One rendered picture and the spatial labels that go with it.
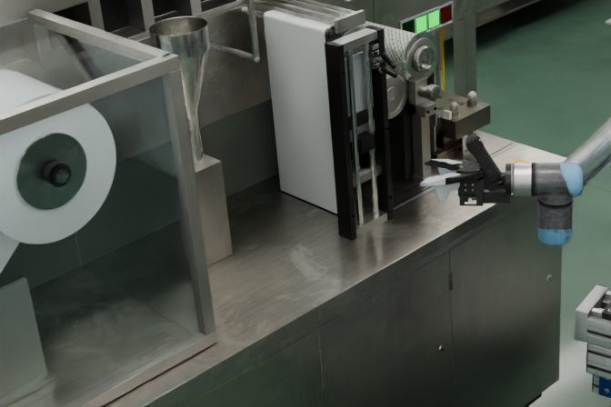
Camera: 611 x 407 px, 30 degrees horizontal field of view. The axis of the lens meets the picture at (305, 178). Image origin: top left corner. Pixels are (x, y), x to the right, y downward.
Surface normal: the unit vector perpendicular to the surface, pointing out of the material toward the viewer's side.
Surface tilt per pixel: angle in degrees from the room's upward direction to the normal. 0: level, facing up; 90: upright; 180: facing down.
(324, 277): 0
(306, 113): 90
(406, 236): 0
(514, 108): 0
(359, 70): 90
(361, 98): 90
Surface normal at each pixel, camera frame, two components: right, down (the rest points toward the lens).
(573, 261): -0.08, -0.90
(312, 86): -0.73, 0.35
